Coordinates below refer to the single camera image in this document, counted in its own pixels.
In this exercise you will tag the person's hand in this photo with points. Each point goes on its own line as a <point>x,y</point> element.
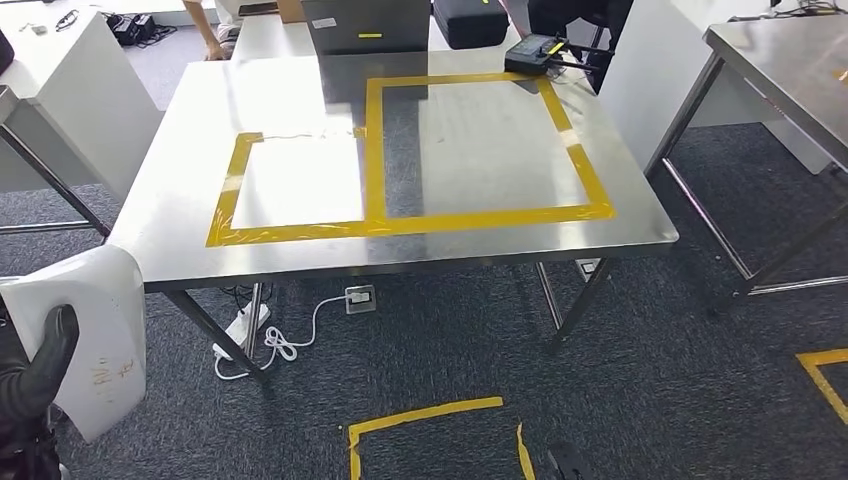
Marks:
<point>214,52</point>

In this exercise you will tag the white plastic shell part scribbled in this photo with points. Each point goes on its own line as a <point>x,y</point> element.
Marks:
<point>99,318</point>

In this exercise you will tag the person's forearm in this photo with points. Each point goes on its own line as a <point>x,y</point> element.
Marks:
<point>199,23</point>

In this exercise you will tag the stainless steel workbench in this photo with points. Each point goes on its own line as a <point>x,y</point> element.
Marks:
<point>464,146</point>

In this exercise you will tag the person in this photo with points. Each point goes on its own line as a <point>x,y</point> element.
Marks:
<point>228,16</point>

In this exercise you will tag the cardboard box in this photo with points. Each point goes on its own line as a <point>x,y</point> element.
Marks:
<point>291,10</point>

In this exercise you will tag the black power adapters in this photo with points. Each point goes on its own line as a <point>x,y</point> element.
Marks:
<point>126,28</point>

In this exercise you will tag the white cabinet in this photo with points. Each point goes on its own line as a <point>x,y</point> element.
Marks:
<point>99,119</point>

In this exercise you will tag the grey laptop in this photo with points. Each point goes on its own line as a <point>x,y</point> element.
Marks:
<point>364,26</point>

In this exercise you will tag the black bag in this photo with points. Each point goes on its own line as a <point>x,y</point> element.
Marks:
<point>5,53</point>

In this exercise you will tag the black hard case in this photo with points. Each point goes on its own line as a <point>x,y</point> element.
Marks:
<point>477,23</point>

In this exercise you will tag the white power strip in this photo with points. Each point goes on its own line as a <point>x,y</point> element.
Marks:
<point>232,331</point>

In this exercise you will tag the metal floor socket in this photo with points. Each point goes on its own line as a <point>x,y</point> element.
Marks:
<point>586,268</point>
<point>361,299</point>

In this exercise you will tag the black remote controller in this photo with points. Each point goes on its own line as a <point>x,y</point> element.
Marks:
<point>530,53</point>

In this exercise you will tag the yellow floor tape square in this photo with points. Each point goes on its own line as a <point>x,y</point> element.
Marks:
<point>424,414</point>

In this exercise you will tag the white panel table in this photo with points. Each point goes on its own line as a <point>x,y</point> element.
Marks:
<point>636,79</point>

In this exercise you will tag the stainless steel table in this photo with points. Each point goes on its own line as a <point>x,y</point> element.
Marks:
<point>782,73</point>

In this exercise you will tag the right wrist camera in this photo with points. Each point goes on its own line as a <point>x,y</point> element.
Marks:
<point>570,464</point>

